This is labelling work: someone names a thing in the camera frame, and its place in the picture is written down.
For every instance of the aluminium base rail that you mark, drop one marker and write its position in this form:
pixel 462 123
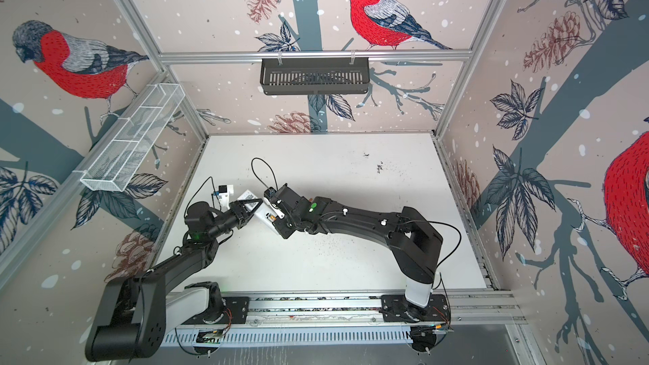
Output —
pixel 337 309

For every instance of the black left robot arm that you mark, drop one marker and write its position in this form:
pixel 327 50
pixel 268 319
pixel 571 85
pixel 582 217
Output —
pixel 132 318

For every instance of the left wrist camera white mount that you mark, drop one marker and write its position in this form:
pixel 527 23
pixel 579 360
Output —
pixel 223 194

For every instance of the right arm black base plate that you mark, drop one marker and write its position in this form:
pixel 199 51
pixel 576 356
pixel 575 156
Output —
pixel 396 309

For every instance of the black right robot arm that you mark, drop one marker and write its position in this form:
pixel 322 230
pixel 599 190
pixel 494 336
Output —
pixel 415 242

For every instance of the black hanging basket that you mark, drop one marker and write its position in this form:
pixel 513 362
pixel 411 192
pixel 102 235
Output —
pixel 315 76

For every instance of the white remote control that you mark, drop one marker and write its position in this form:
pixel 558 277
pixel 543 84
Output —
pixel 261 215

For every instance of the aluminium cross bar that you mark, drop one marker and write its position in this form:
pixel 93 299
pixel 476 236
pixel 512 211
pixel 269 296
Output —
pixel 181 58

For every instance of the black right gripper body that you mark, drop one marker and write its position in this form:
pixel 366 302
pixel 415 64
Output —
pixel 289 223

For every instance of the white perforated cable duct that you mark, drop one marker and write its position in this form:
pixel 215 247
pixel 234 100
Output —
pixel 305 336

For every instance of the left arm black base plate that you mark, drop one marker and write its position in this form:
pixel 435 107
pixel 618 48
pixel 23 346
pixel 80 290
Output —
pixel 228 310

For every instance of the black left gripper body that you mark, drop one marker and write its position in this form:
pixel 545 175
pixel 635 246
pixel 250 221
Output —
pixel 241 220

